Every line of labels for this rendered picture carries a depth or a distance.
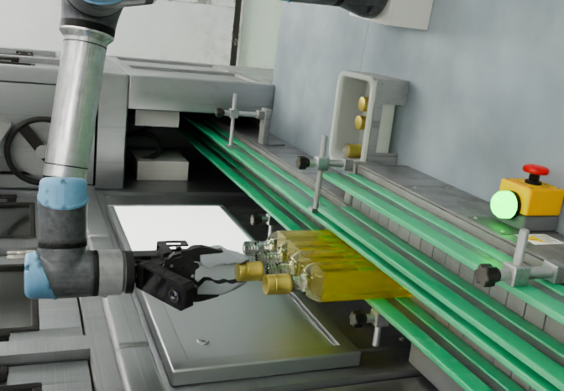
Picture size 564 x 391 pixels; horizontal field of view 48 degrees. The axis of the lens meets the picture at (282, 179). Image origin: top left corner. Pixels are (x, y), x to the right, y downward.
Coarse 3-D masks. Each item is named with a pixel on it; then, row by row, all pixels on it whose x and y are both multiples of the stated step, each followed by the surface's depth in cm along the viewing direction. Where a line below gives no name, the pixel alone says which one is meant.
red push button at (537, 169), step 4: (528, 164) 101; (532, 164) 101; (536, 164) 101; (524, 168) 100; (528, 168) 100; (532, 168) 99; (536, 168) 99; (540, 168) 99; (544, 168) 100; (528, 172) 100; (532, 172) 99; (536, 172) 99; (540, 172) 99; (544, 172) 99; (548, 172) 100; (532, 176) 100; (536, 176) 100; (532, 180) 101; (536, 180) 100
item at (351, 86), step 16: (352, 80) 154; (368, 80) 140; (336, 96) 154; (352, 96) 155; (368, 96) 154; (336, 112) 155; (352, 112) 156; (368, 112) 140; (336, 128) 156; (352, 128) 157; (368, 128) 141; (336, 144) 157
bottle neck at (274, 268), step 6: (264, 264) 113; (270, 264) 113; (276, 264) 113; (282, 264) 114; (288, 264) 114; (264, 270) 114; (270, 270) 112; (276, 270) 113; (282, 270) 113; (288, 270) 113
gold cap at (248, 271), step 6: (240, 264) 110; (246, 264) 111; (252, 264) 111; (258, 264) 112; (234, 270) 112; (240, 270) 110; (246, 270) 110; (252, 270) 110; (258, 270) 111; (240, 276) 110; (246, 276) 110; (252, 276) 111; (258, 276) 111
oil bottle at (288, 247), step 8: (288, 240) 122; (296, 240) 122; (304, 240) 123; (312, 240) 124; (320, 240) 124; (328, 240) 125; (336, 240) 125; (280, 248) 120; (288, 248) 119; (296, 248) 118; (304, 248) 119; (312, 248) 120; (320, 248) 120; (328, 248) 121; (336, 248) 121; (344, 248) 122; (288, 256) 118
